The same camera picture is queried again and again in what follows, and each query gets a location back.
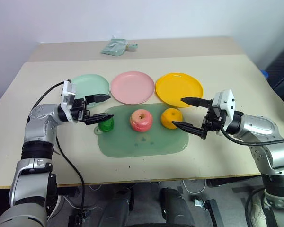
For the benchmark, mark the small green fruit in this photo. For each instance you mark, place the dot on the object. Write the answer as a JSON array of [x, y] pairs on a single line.
[[106, 126]]

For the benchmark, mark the blue plastic bin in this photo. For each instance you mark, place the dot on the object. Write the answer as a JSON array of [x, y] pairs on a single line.
[[266, 73]]

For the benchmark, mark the black table frame bar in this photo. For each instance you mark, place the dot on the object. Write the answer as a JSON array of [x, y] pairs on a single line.
[[234, 181]]

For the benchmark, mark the translucent green cutting mat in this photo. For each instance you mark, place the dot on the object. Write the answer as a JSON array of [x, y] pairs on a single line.
[[144, 146]]

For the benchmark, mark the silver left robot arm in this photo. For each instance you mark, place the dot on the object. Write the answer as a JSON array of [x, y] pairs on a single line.
[[38, 116]]

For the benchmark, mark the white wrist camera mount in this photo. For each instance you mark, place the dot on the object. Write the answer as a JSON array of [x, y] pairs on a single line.
[[227, 99], [67, 94]]

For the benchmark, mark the red apple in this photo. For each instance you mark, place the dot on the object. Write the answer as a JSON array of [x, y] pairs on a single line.
[[140, 120]]

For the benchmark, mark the black table foot with caster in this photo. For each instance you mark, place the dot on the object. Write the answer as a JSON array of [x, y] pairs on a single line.
[[78, 218], [210, 210]]

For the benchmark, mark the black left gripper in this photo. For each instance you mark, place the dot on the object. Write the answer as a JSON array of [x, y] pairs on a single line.
[[80, 110]]

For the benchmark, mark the mint green plate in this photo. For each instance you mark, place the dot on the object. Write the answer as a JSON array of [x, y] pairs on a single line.
[[92, 84]]

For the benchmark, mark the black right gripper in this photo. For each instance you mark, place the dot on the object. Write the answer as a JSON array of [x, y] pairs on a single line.
[[213, 118]]

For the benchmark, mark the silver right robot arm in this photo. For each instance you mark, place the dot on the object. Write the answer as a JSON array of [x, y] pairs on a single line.
[[260, 127]]

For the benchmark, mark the dark rounded shape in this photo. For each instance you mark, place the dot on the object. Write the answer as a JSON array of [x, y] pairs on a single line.
[[177, 205], [118, 205]]

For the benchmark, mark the yellow plate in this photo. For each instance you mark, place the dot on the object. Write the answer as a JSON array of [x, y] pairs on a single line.
[[177, 87]]

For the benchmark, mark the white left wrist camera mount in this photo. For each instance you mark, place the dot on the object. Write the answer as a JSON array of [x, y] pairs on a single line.
[[67, 94]]

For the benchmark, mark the green plastic bag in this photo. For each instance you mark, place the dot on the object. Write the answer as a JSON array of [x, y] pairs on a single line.
[[113, 48]]

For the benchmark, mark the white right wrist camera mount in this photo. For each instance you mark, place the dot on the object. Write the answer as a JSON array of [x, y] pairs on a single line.
[[227, 99]]

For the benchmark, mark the orange fruit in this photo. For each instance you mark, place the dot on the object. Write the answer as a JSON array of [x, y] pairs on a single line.
[[170, 116]]

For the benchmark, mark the pink plate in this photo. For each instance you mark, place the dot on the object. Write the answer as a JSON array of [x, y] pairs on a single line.
[[132, 87]]

